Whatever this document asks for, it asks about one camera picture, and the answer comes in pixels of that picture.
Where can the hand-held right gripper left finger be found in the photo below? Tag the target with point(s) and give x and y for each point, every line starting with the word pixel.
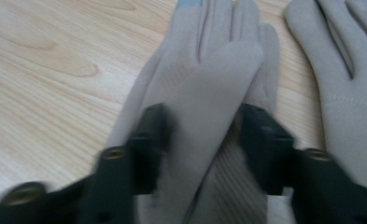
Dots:
pixel 148 146

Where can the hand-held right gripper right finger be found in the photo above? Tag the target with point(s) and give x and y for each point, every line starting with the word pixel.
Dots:
pixel 265 146

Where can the beige fabric glove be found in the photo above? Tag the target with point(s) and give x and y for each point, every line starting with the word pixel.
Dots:
pixel 352 109
pixel 200 102

